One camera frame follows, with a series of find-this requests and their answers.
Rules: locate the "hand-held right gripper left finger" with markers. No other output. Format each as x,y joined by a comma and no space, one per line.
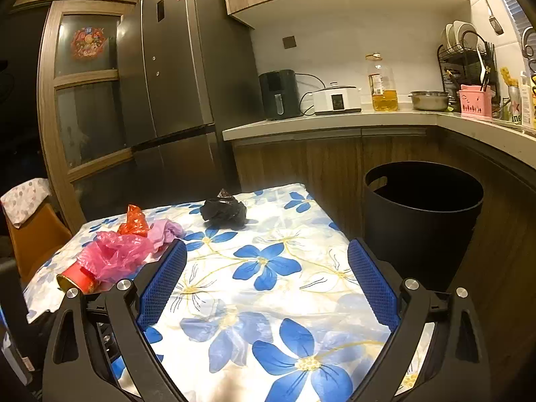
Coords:
163,284

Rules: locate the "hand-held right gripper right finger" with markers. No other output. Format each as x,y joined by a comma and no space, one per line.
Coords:
372,284

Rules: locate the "pink plastic bag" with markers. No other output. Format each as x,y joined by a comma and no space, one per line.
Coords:
113,255

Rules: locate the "black round waste bin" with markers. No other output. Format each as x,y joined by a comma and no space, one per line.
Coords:
418,238

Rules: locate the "red plastic bag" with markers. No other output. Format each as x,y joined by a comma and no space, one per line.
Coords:
134,222

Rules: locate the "red paper cup gold inside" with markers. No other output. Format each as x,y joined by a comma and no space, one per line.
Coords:
79,278

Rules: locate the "black plastic bag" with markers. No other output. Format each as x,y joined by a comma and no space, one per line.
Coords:
224,211

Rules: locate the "blue floral tablecloth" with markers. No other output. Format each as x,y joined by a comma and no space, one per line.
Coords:
259,284

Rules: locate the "orange chair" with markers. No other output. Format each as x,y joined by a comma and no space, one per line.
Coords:
37,238

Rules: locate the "dotted white cloth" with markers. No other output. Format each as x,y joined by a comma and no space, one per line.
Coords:
25,199

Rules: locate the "white electric cooker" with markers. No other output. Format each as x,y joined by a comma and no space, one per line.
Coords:
337,100

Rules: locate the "cooking oil bottle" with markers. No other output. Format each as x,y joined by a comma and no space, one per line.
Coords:
381,96

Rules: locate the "stainless steel basin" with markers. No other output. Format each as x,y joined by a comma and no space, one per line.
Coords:
429,101

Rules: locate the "wooden door with glass panes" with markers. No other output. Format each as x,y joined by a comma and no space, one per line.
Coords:
88,104

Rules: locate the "pink utensil holder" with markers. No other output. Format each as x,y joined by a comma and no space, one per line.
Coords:
475,104

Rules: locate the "black air fryer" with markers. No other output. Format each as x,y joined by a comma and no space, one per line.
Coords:
278,94

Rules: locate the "dark steel refrigerator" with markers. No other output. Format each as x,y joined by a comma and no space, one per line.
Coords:
188,71

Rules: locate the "silver drink can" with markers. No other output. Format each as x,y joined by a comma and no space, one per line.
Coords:
515,106

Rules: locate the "black dish rack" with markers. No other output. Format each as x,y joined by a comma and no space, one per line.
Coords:
454,63

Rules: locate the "white ladle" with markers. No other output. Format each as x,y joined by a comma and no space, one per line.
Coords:
485,75

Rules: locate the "yellow scrubber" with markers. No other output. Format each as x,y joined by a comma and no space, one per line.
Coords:
506,77

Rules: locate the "red round door decoration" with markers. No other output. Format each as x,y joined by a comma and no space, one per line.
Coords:
87,42

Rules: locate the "white plate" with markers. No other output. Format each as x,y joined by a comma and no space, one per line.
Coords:
449,37
467,35

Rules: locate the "hanging metal spatula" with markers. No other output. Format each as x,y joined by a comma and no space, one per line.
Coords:
497,25

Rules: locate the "dark wall socket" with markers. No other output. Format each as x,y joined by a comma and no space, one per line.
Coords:
289,42

